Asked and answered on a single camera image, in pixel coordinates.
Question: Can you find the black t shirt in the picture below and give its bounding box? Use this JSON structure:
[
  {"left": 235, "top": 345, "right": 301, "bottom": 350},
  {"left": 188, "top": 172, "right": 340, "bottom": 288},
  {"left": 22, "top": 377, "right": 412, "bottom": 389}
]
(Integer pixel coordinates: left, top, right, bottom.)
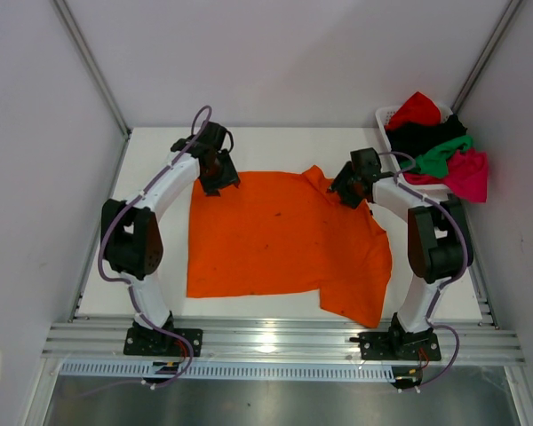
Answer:
[{"left": 392, "top": 114, "right": 467, "bottom": 158}]

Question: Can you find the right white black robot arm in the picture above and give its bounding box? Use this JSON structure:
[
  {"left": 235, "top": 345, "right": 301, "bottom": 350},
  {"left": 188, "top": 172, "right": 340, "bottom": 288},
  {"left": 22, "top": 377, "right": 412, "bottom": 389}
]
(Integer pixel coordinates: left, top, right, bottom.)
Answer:
[{"left": 329, "top": 148, "right": 473, "bottom": 361}]

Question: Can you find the green t shirt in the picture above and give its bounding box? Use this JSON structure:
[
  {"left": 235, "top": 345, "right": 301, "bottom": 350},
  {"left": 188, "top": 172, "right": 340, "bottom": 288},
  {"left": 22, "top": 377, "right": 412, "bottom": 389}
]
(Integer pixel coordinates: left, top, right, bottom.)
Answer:
[{"left": 400, "top": 135, "right": 473, "bottom": 178}]

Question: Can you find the red t shirt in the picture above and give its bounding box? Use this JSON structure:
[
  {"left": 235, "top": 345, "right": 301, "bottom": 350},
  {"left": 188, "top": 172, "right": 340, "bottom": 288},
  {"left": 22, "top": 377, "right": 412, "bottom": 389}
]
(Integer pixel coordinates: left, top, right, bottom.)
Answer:
[{"left": 385, "top": 91, "right": 442, "bottom": 130}]

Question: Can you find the aluminium mounting rail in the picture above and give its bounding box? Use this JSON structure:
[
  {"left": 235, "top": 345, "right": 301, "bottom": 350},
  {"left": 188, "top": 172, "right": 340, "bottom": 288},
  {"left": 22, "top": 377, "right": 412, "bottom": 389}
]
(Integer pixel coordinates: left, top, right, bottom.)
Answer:
[{"left": 42, "top": 317, "right": 526, "bottom": 367}]

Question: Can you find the white plastic laundry basket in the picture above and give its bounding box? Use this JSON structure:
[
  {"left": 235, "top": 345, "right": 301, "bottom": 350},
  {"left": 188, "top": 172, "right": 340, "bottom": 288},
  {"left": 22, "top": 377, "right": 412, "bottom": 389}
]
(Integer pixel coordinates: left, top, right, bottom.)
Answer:
[{"left": 375, "top": 102, "right": 452, "bottom": 197}]

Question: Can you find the magenta t shirt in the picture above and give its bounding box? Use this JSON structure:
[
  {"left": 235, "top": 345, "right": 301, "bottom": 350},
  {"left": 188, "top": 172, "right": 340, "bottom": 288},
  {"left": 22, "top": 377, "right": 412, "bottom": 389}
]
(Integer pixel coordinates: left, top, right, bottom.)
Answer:
[{"left": 403, "top": 148, "right": 489, "bottom": 203}]

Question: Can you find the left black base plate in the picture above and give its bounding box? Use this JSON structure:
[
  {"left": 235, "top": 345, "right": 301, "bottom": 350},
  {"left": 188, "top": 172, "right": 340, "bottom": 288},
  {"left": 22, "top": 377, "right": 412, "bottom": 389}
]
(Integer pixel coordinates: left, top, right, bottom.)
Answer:
[{"left": 123, "top": 327, "right": 203, "bottom": 357}]

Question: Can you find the slotted grey cable duct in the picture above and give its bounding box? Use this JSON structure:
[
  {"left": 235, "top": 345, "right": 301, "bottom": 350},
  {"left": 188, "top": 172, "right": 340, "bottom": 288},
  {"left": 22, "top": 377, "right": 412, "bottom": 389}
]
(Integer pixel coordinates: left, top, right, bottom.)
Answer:
[{"left": 60, "top": 359, "right": 395, "bottom": 383}]

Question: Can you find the orange t shirt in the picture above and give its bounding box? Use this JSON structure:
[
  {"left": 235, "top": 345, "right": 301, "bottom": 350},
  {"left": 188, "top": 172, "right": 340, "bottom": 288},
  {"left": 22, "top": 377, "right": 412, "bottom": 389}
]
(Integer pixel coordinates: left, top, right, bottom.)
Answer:
[{"left": 187, "top": 166, "right": 393, "bottom": 327}]

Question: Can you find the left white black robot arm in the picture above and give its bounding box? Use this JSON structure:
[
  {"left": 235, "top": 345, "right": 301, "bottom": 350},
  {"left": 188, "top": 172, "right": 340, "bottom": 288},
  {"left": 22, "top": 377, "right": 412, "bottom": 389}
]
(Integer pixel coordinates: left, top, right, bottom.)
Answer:
[{"left": 97, "top": 122, "right": 240, "bottom": 355}]

